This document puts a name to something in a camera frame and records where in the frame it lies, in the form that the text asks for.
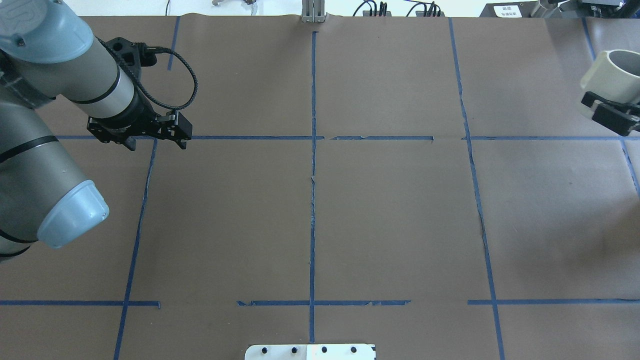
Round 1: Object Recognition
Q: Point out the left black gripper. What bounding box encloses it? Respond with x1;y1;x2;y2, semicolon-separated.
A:
87;102;194;152

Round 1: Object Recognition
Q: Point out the white mug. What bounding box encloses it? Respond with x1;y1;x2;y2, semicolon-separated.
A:
577;49;640;119

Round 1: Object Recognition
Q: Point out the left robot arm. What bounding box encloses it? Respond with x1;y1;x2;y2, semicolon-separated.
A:
0;0;199;263

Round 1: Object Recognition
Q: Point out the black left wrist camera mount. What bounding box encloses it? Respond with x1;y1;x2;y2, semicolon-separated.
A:
103;37;158;78

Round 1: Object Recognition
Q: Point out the black left camera cable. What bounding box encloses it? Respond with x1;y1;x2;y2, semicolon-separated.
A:
135;46;199;112

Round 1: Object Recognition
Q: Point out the aluminium frame post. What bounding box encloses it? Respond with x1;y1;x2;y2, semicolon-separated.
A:
301;0;327;23

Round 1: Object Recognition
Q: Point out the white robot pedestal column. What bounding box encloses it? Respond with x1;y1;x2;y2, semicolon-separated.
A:
244;343;377;360

